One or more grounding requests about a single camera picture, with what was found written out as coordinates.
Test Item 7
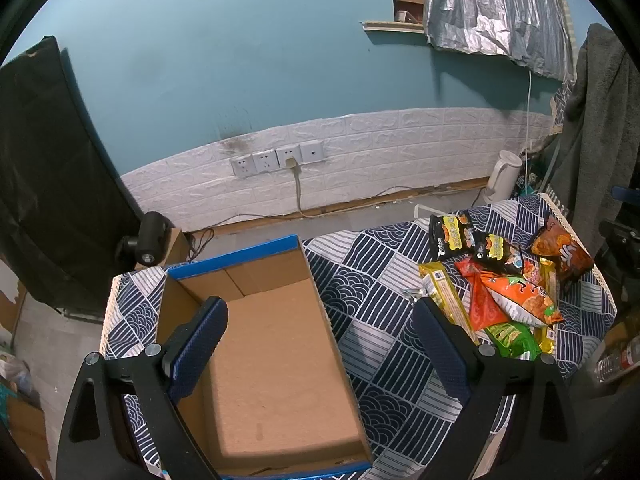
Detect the green snack bag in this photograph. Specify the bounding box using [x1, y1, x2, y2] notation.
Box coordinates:
[485, 322, 541, 361]

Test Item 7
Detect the black fabric panel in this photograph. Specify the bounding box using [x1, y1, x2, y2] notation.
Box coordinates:
[1, 37, 140, 316]

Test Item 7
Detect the white electric kettle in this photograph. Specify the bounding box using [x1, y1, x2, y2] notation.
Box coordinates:
[482, 150, 523, 205]

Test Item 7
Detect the long yellow snack pack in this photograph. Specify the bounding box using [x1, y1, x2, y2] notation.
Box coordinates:
[418, 261, 480, 344]

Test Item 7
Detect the white wall socket strip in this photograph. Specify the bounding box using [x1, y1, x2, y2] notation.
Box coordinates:
[230, 140, 326, 178]

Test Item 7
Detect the large black snack bag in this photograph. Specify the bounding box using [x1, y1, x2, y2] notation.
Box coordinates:
[428, 210, 475, 260]

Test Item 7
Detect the blue-edged cardboard box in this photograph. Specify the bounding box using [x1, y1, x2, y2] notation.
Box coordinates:
[156, 235, 372, 479]

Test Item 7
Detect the brown-orange chip bag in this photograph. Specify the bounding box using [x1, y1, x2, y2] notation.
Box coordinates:
[529, 214, 594, 283]

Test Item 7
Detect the red snack bag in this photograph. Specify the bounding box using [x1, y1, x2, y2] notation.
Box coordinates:
[456, 257, 509, 330]

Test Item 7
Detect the orange green-label snack bag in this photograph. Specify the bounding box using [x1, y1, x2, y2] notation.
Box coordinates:
[480, 271, 564, 328]

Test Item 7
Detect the navy patterned tablecloth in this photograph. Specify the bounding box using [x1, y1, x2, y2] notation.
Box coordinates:
[100, 194, 617, 479]

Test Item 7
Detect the gold foil snack pack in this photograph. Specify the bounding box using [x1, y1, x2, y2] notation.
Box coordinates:
[534, 258, 558, 356]

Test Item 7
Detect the silver foil curtain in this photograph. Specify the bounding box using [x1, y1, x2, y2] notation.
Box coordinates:
[424, 0, 576, 83]

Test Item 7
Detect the plastic water bottle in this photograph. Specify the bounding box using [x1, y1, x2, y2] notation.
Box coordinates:
[594, 335, 640, 385]

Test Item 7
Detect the small black snack bag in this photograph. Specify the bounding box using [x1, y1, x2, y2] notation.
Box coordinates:
[473, 231, 524, 275]

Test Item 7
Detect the grey plug and cable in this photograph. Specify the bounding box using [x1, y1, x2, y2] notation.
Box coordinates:
[284, 157, 352, 221]

